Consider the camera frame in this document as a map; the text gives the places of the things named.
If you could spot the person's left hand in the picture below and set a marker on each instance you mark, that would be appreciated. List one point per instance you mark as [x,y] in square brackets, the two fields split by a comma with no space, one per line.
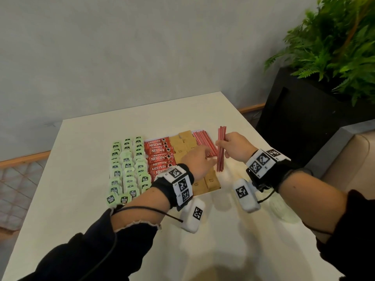
[199,163]

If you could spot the person's right hand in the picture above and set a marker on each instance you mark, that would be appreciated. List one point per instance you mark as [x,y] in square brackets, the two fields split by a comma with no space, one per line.
[237,146]

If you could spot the rows of laid sugar packets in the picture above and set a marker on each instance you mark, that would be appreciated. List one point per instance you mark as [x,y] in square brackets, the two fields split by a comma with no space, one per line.
[181,143]

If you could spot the white tray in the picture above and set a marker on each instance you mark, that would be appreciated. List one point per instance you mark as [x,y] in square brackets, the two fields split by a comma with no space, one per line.
[209,192]

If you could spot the red Nescafe coffee sticks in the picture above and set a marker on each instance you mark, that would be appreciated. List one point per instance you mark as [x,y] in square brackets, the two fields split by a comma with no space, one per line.
[158,152]

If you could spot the rows of laid tea bags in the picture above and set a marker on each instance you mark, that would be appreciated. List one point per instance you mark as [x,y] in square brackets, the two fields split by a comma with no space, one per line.
[126,169]

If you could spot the person's right forearm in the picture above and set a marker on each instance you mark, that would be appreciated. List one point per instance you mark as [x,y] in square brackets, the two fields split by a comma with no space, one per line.
[313,201]

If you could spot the person's left forearm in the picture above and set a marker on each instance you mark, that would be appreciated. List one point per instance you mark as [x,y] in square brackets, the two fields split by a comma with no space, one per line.
[137,210]

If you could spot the person's black top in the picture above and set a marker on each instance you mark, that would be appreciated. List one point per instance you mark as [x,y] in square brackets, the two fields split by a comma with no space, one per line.
[73,254]

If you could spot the black left wristband marker tags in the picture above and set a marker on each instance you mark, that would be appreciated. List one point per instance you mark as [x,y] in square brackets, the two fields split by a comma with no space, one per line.
[175,184]

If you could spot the black furniture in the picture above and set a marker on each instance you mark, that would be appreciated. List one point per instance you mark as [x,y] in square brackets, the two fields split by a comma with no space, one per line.
[293,119]

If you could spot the clear glass jar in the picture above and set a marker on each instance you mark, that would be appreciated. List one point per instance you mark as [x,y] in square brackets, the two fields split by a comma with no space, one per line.
[281,210]

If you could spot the beige cushioned bench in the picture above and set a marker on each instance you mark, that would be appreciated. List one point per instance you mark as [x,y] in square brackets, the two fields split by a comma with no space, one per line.
[345,160]

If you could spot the green hanging plant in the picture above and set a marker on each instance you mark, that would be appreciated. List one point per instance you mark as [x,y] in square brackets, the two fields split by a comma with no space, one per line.
[337,40]

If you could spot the wooden lattice screen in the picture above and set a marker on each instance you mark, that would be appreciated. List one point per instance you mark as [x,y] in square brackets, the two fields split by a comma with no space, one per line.
[23,159]

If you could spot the wooden wall rail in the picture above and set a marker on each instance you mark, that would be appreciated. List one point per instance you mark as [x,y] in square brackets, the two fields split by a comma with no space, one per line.
[252,108]

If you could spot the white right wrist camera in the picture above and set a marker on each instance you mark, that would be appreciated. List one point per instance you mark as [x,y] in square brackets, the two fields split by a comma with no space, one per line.
[246,196]

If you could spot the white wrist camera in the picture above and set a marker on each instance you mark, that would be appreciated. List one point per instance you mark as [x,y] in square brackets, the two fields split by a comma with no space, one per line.
[246,196]
[193,215]

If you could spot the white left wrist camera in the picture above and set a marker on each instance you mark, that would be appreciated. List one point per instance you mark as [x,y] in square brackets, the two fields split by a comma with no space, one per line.
[193,215]

